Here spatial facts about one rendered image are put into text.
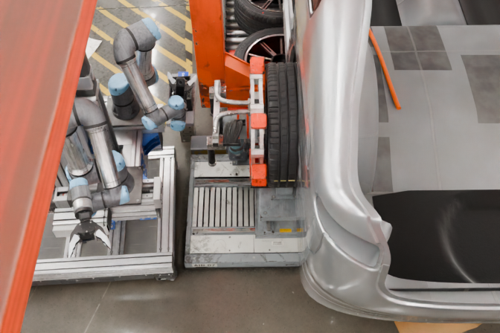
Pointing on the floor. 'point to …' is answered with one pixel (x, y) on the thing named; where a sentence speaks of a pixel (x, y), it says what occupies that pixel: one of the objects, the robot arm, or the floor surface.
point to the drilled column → (187, 133)
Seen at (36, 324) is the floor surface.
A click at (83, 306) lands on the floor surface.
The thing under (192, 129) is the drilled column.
